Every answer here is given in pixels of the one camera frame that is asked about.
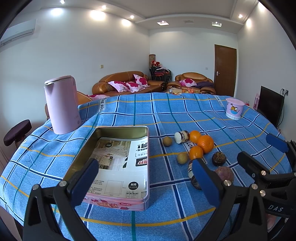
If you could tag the brown wooden door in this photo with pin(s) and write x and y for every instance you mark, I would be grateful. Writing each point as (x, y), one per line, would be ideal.
(225, 70)

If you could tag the brown leather long sofa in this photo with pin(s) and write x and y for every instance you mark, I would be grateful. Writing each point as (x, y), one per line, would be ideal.
(102, 86)

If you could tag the person's right hand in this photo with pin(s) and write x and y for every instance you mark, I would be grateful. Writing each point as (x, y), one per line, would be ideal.
(270, 221)

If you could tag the cluttered coffee table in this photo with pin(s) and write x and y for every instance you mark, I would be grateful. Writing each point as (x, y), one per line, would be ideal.
(179, 91)

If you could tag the brown kiwi fruit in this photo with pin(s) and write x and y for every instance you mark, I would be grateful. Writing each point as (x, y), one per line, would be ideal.
(167, 141)
(182, 158)

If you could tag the black television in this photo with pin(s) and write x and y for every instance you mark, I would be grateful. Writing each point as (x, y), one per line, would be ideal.
(270, 105)

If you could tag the pink cartoon plastic cup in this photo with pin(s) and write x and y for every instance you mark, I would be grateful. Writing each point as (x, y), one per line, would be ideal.
(234, 108)

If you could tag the white wall air conditioner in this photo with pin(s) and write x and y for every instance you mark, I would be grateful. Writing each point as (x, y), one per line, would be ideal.
(18, 31)

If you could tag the armchair pink floral cushion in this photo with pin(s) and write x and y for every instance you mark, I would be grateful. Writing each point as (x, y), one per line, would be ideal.
(187, 82)

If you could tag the large orange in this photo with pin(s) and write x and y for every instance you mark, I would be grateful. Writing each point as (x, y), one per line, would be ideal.
(206, 143)

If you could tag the pink electric kettle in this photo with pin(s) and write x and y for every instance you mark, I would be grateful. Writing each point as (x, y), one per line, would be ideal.
(62, 104)

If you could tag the stacked dark chairs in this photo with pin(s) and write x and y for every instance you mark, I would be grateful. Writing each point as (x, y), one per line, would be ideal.
(160, 74)

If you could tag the dark mangosteen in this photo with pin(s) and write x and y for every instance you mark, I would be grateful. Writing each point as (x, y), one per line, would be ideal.
(218, 159)

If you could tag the pink metal tin box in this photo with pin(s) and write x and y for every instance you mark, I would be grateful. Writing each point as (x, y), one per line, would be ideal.
(122, 153)

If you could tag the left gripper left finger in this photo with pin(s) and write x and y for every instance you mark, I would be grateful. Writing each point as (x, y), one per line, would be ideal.
(40, 222)

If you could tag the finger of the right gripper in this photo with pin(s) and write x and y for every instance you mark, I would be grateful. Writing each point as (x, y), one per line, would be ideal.
(285, 147)
(259, 173)

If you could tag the dark purple stool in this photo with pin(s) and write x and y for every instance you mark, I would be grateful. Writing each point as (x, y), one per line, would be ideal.
(17, 134)

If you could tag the brown leather armchair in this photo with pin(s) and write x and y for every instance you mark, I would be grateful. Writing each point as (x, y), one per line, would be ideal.
(205, 84)

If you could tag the medium orange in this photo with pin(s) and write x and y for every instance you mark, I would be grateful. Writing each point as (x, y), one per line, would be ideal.
(195, 152)

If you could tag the small orange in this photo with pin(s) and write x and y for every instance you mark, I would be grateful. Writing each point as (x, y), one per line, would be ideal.
(194, 136)

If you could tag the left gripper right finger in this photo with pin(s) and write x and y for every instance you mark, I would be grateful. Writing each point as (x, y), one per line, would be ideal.
(249, 222)

